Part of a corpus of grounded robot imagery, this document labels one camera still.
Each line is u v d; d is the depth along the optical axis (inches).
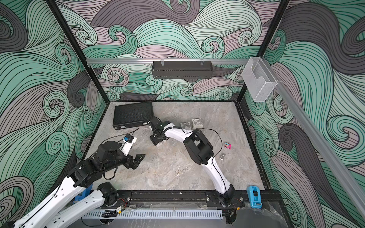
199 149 22.0
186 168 33.2
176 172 32.8
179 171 32.8
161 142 35.7
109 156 20.1
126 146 23.8
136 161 24.3
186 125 39.6
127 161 24.1
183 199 29.2
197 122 40.7
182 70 37.4
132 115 40.8
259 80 30.7
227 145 36.2
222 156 33.6
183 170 32.8
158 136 28.3
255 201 28.1
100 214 27.4
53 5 28.0
